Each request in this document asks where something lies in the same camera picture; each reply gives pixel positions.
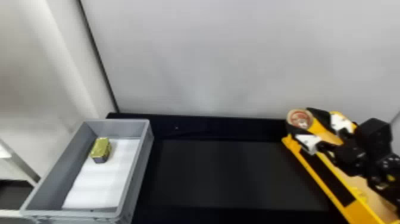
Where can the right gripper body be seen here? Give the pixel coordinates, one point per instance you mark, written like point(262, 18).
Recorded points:
point(351, 154)

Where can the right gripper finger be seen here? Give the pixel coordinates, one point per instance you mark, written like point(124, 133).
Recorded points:
point(309, 141)
point(342, 123)

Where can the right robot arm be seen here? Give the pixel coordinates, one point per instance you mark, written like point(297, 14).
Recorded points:
point(387, 178)

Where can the yellow snack packet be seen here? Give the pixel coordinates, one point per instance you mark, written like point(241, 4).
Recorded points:
point(100, 149)

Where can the white foam pad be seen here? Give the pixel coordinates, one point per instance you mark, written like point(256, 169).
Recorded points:
point(100, 184)

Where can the grey crate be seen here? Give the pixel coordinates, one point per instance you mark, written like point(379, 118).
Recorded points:
point(56, 181)

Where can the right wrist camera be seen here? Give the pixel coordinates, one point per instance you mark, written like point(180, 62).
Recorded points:
point(374, 136)

